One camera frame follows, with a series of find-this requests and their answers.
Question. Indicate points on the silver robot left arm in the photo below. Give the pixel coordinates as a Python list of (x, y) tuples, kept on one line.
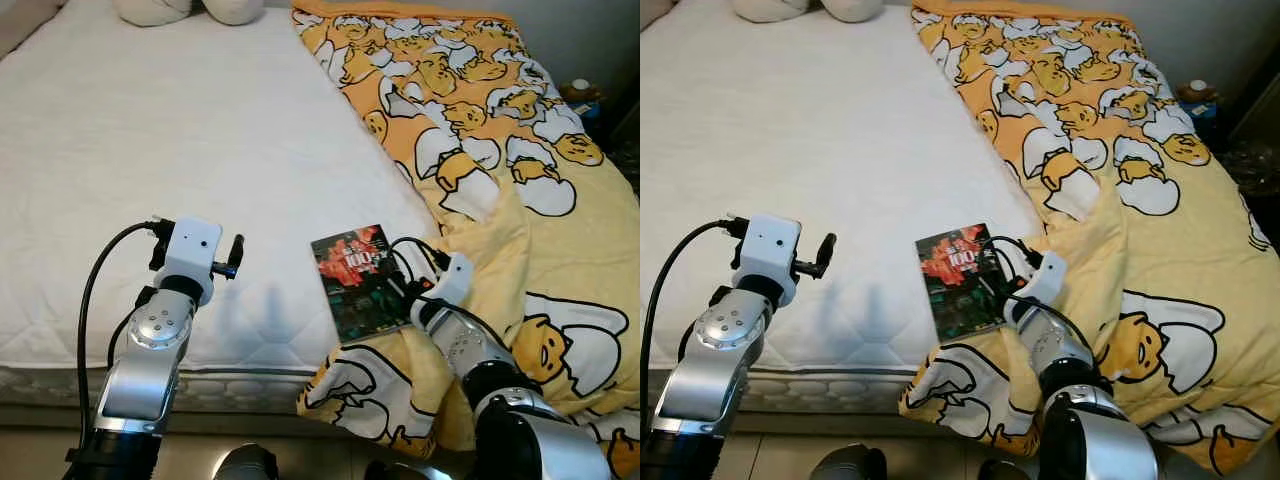
[(715, 360), (140, 360)]

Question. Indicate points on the cream plush toy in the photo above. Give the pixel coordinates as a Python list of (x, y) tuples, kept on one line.
[(800, 8), (170, 8)]

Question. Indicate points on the grey robot leg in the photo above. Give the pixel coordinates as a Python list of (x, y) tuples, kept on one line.
[(395, 472), (245, 465), (850, 465), (1005, 470)]

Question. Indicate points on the grey robot left leg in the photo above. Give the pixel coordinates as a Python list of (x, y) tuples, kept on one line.
[(850, 465), (245, 465)]

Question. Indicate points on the dark red cover book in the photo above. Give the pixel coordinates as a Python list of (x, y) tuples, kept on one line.
[(955, 290), (355, 290)]

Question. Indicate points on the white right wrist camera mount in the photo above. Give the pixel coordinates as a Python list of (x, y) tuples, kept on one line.
[(455, 280), (1045, 278)]

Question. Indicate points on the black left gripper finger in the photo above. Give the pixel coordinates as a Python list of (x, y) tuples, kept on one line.
[(235, 256), (827, 255)]

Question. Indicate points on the cluttered dark bedside table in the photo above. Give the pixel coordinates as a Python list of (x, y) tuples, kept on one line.
[(585, 105), (1200, 105)]

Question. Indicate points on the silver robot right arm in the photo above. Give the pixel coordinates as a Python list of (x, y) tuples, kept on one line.
[(1080, 400), (500, 400)]

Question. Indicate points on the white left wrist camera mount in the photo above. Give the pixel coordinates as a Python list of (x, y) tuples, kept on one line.
[(770, 250), (190, 255)]

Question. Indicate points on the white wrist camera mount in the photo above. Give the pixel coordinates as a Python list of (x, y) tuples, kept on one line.
[(190, 255), (455, 280), (1045, 278), (770, 250)]

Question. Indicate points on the grey robot right leg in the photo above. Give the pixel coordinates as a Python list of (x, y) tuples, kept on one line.
[(1005, 470), (395, 472)]

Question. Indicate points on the yellow cartoon egg blanket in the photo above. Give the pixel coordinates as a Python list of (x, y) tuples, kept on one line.
[(1130, 150), (500, 130)]

